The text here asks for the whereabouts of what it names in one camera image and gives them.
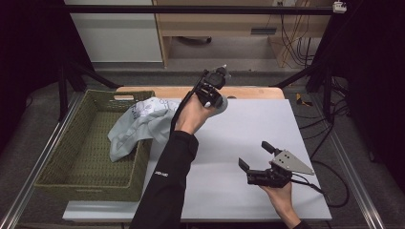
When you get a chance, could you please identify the bundle of hanging cables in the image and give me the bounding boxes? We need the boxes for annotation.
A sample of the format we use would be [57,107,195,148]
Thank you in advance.
[266,0,317,69]

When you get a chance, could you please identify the person's left hand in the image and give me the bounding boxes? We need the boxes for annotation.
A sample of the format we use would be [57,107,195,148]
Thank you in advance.
[174,93,222,135]

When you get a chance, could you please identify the green woven basket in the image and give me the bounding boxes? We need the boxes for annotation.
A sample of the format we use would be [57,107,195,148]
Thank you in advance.
[33,89,157,202]

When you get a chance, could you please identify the black horizontal frame bar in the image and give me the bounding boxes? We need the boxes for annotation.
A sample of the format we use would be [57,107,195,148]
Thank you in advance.
[62,4,336,15]

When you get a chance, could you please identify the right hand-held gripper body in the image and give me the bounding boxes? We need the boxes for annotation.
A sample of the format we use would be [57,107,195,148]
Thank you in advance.
[246,149,316,189]

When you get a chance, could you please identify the white cabinet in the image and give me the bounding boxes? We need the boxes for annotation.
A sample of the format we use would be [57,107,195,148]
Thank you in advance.
[64,0,163,63]

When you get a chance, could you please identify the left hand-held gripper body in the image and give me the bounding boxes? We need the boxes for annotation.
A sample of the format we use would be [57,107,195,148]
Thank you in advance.
[193,64,231,116]

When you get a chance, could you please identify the black curtain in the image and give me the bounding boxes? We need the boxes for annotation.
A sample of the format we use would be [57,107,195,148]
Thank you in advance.
[0,0,96,152]
[313,0,405,194]

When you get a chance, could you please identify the wooden table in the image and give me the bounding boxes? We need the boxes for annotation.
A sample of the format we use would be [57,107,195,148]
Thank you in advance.
[116,86,286,100]

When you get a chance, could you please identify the white plug adapter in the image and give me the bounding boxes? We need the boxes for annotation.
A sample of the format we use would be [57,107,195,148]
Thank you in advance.
[331,1,348,14]

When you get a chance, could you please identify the black chair base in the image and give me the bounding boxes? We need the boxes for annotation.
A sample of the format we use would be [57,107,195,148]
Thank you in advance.
[176,35,213,46]

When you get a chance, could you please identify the black metal stand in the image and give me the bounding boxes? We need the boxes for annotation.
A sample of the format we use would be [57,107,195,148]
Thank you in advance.
[57,59,124,122]
[272,62,336,123]

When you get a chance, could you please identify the person's right hand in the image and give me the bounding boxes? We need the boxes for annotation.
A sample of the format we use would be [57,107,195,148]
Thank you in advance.
[259,180,302,229]

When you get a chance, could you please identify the black floor cables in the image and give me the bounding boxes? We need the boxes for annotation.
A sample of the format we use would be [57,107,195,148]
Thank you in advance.
[293,75,352,160]

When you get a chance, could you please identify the aluminium rail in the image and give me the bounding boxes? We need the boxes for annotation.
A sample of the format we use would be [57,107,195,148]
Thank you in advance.
[309,94,387,229]
[0,91,86,229]

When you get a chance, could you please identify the wooden desk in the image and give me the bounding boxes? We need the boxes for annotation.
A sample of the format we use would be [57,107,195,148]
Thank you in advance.
[152,0,334,69]

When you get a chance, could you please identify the yellow and black tool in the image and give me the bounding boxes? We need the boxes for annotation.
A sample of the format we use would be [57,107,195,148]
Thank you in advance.
[295,93,313,108]

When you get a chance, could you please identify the right hand-held gripper cable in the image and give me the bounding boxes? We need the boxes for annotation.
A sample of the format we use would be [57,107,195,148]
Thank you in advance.
[289,159,351,209]

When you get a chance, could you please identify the light grey printed cloth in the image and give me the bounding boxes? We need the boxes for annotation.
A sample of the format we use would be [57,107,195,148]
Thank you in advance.
[107,96,180,163]

